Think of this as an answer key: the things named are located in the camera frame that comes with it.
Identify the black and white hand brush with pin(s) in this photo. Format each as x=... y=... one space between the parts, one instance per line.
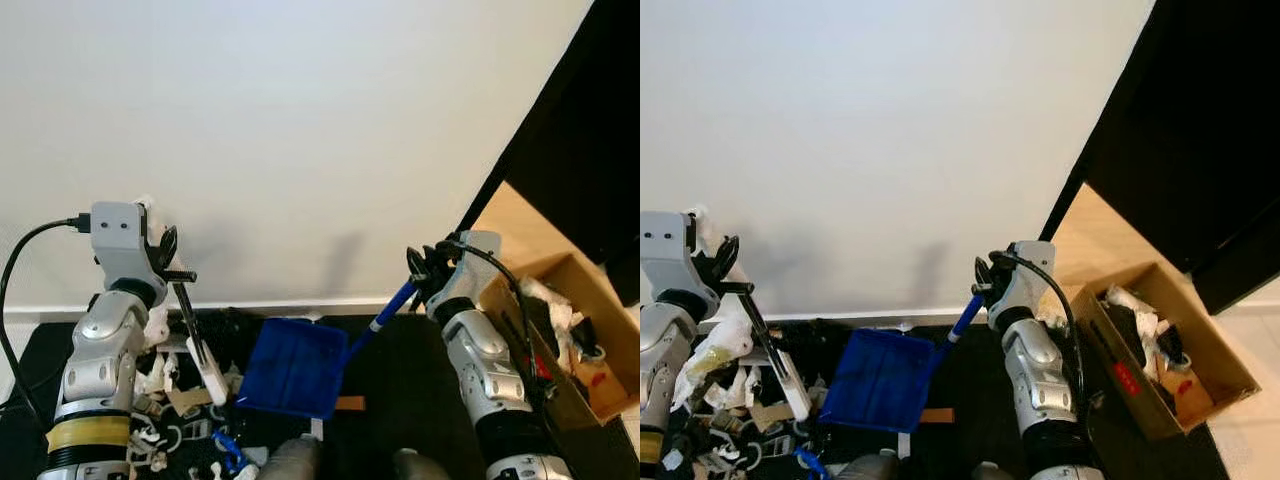
x=210 y=375
x=795 y=390

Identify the blue plastic dustpan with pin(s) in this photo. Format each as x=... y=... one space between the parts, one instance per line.
x=295 y=365
x=880 y=380

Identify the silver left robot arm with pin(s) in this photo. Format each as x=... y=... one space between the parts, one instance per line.
x=665 y=345
x=95 y=350

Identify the white crumpled plastic bag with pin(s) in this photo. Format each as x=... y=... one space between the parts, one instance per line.
x=158 y=325
x=715 y=350

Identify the white crumpled paper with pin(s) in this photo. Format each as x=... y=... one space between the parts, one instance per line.
x=1130 y=310
x=548 y=305

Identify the torn brown cardboard piece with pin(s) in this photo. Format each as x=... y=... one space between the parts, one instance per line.
x=770 y=416
x=188 y=400

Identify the brown cardboard box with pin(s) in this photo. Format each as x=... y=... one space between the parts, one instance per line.
x=575 y=270
x=1165 y=285

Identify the brown cardboard strip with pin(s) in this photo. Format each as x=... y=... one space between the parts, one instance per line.
x=937 y=415
x=350 y=404

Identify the blue plastic scrap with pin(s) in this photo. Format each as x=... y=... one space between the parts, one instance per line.
x=230 y=450
x=812 y=462

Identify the black door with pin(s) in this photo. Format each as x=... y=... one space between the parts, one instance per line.
x=590 y=120
x=1190 y=130

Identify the grey right robot leg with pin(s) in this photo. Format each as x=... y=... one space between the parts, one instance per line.
x=420 y=468
x=992 y=472

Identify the grey robot leg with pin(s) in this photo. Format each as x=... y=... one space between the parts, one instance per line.
x=870 y=468
x=992 y=472
x=420 y=468
x=290 y=460

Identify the grey left robot leg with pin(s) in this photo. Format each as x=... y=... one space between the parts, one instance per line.
x=290 y=460
x=870 y=468

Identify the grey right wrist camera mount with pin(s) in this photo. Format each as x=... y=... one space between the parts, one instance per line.
x=1028 y=275
x=470 y=270

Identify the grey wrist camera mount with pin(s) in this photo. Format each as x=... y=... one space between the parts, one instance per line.
x=470 y=270
x=115 y=235
x=1028 y=275
x=662 y=245

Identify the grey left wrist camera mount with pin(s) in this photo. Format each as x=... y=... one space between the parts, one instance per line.
x=662 y=245
x=115 y=235

